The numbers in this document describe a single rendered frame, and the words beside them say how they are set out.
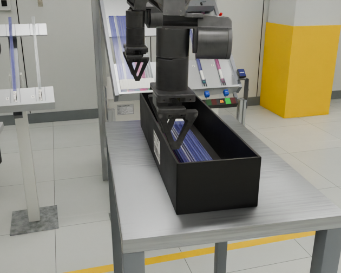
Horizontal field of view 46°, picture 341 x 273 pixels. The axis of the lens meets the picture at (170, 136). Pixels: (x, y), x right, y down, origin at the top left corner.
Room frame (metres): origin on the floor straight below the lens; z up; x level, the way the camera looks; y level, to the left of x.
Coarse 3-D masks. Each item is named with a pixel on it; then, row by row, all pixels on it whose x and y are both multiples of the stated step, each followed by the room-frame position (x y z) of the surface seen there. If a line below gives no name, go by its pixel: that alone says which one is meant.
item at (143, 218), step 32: (128, 128) 1.23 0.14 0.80; (128, 160) 0.97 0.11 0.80; (128, 192) 0.80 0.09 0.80; (160, 192) 0.80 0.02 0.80; (288, 192) 0.80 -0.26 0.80; (320, 192) 0.80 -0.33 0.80; (128, 224) 0.67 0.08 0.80; (160, 224) 0.67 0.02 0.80; (192, 224) 0.67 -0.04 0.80; (224, 224) 0.67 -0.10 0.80; (256, 224) 0.67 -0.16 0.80; (288, 224) 0.68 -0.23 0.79; (320, 224) 0.69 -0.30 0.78; (128, 256) 0.62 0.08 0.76; (224, 256) 1.35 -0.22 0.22; (320, 256) 0.70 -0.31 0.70
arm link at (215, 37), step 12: (168, 0) 0.68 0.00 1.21; (180, 0) 0.68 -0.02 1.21; (168, 12) 0.67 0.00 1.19; (180, 12) 0.67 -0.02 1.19; (204, 24) 0.69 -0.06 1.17; (216, 24) 0.69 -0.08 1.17; (228, 24) 0.69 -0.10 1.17; (204, 36) 0.68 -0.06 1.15; (216, 36) 0.68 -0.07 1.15; (228, 36) 0.68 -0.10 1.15; (204, 48) 0.67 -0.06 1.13; (216, 48) 0.67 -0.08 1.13; (228, 48) 0.67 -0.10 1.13
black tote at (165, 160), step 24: (144, 96) 1.26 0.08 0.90; (144, 120) 1.16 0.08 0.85; (216, 120) 1.01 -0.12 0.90; (168, 144) 0.80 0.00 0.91; (216, 144) 1.00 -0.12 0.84; (240, 144) 0.83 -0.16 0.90; (168, 168) 0.78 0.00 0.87; (192, 168) 0.71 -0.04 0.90; (216, 168) 0.71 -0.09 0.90; (240, 168) 0.72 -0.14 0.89; (168, 192) 0.78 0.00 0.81; (192, 192) 0.71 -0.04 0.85; (216, 192) 0.71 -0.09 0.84; (240, 192) 0.72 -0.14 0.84
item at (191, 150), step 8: (168, 120) 1.17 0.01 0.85; (176, 120) 1.17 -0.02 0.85; (176, 128) 1.10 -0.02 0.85; (176, 136) 1.03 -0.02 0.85; (192, 136) 1.03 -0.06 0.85; (184, 144) 0.97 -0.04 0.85; (192, 144) 0.97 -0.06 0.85; (200, 144) 0.97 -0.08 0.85; (176, 152) 0.95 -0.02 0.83; (184, 152) 0.92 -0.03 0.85; (192, 152) 0.92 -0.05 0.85; (200, 152) 0.92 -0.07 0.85; (184, 160) 0.87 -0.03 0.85; (192, 160) 0.87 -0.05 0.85; (200, 160) 0.87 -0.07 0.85
